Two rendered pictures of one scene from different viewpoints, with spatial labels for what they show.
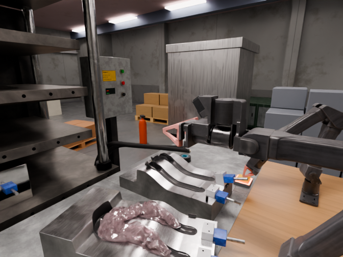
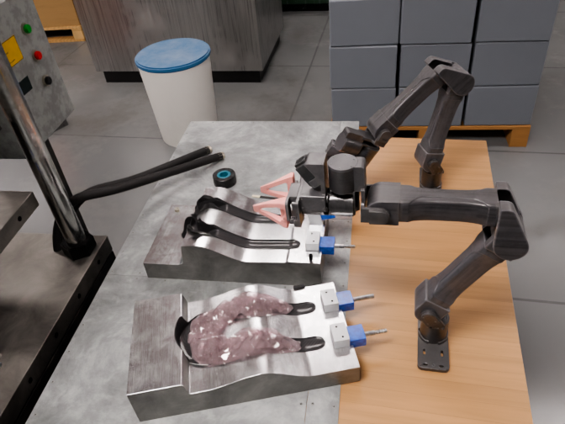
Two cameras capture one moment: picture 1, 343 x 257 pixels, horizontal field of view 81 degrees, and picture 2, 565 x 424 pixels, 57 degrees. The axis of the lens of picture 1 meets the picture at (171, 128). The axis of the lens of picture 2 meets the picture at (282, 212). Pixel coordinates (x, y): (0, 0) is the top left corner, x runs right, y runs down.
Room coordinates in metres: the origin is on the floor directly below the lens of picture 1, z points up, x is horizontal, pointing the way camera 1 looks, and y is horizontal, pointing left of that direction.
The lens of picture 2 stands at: (-0.22, 0.27, 1.86)
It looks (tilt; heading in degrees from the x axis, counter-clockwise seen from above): 39 degrees down; 339
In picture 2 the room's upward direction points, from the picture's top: 6 degrees counter-clockwise
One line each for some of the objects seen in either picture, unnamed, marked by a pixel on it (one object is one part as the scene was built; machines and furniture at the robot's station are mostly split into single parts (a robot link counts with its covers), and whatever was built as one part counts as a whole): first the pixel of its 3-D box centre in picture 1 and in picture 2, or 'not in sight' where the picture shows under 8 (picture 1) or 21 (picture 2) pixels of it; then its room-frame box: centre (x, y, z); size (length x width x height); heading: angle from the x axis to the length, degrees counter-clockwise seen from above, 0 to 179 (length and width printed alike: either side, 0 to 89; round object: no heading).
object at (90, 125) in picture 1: (68, 136); not in sight; (3.73, 2.00, 0.20); 1.14 x 0.82 x 0.40; 152
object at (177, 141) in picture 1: (178, 131); (277, 204); (0.56, -0.02, 1.20); 0.09 x 0.07 x 0.07; 53
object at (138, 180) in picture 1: (174, 177); (239, 233); (0.89, -0.01, 0.87); 0.50 x 0.26 x 0.14; 56
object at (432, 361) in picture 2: not in sight; (434, 325); (0.37, -0.31, 0.84); 0.20 x 0.07 x 0.08; 143
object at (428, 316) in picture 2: not in sight; (432, 308); (0.37, -0.30, 0.90); 0.09 x 0.06 x 0.06; 143
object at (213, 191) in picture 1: (224, 197); (330, 245); (0.69, -0.21, 0.89); 0.13 x 0.05 x 0.05; 56
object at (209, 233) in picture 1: (222, 237); (348, 300); (0.53, -0.16, 0.86); 0.13 x 0.05 x 0.05; 74
